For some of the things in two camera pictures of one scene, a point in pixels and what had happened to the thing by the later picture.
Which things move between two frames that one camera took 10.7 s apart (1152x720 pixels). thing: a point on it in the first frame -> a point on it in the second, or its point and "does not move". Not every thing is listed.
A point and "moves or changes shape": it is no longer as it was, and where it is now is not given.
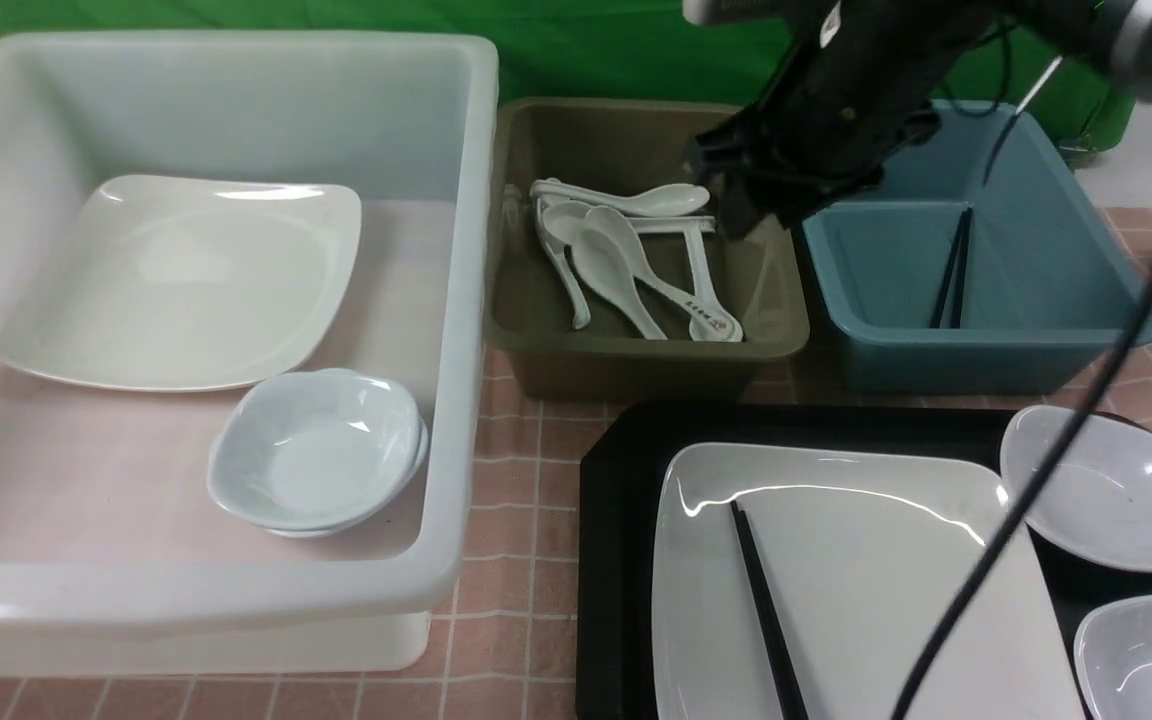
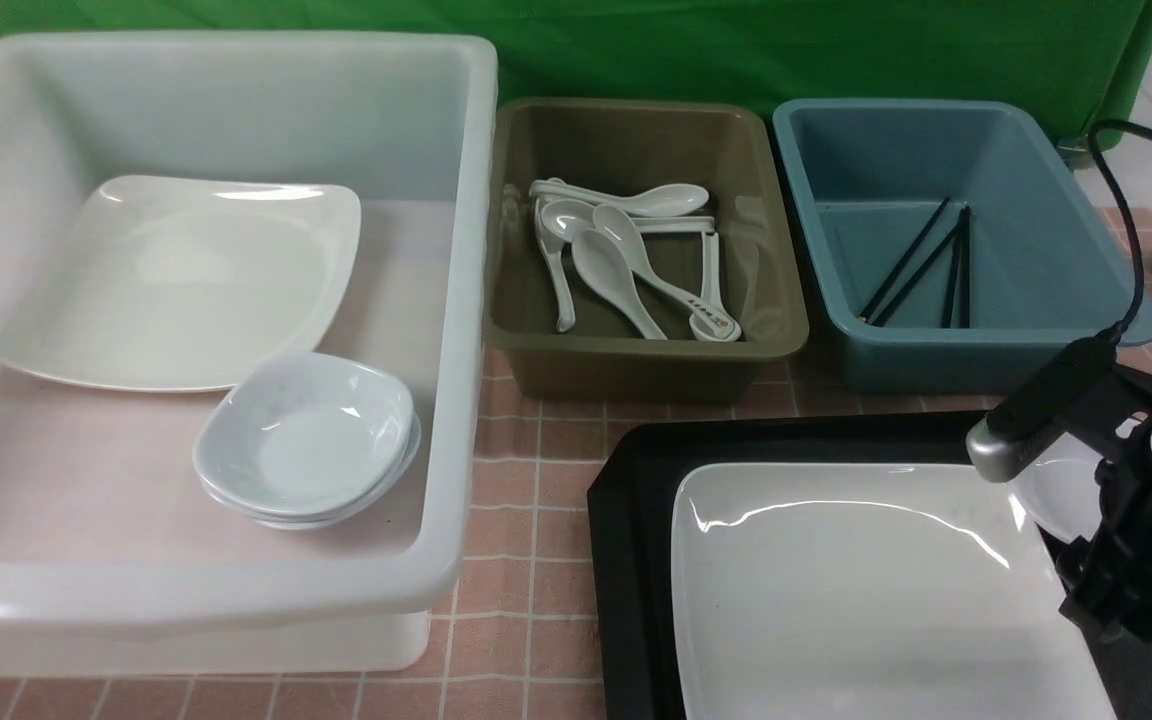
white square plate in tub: (163, 284) does not move
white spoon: (675, 200) does not move
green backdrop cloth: (582, 51) does not move
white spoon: (702, 279) -> (711, 292)
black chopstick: (787, 690) -> (903, 260)
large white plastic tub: (210, 313) does not move
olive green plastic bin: (528, 321) does not move
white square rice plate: (864, 551) moves or changes shape
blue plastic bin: (976, 265) does not move
